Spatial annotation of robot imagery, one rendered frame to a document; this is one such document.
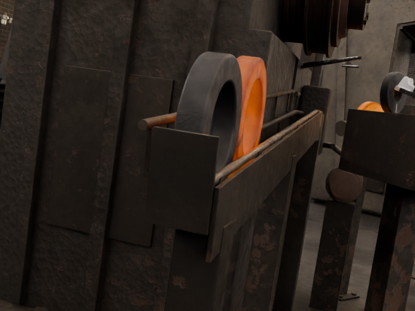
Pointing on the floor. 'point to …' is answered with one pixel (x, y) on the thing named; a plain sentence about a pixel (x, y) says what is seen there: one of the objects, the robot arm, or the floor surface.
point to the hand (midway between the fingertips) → (394, 87)
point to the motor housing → (335, 238)
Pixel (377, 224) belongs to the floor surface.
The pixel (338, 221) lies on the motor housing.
